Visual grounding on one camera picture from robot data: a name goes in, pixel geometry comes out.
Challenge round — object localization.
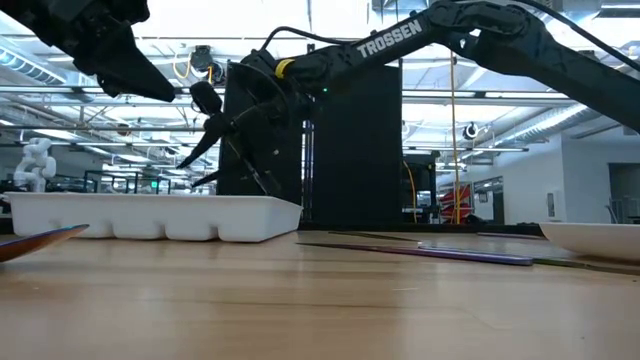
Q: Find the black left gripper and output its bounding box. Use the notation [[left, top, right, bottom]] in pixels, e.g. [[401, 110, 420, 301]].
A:
[[49, 0, 177, 104]]

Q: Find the white plastic cutlery tray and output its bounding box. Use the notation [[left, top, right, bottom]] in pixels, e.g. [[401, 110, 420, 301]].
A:
[[2, 191, 305, 245]]

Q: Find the black folding divider panel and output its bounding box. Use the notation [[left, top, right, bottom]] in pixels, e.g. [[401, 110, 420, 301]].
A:
[[216, 54, 404, 231]]

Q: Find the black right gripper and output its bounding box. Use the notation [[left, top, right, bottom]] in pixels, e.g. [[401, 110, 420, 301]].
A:
[[176, 49, 317, 190]]

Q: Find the red equipment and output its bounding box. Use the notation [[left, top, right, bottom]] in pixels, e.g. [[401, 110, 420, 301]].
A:
[[438, 183, 474, 225]]

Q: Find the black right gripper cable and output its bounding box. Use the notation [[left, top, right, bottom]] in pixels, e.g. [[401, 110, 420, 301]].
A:
[[227, 24, 361, 151]]

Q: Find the white round plate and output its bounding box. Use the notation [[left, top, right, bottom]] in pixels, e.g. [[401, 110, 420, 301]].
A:
[[538, 222, 640, 263]]

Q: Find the black equipment rack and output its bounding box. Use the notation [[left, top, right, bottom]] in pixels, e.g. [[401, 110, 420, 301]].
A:
[[402, 152, 442, 225]]

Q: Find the black metal table frame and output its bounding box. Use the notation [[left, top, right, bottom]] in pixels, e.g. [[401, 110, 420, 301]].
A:
[[298, 221, 545, 236]]

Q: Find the white wall box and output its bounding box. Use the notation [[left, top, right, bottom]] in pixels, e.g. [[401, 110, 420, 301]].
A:
[[545, 188, 565, 222]]

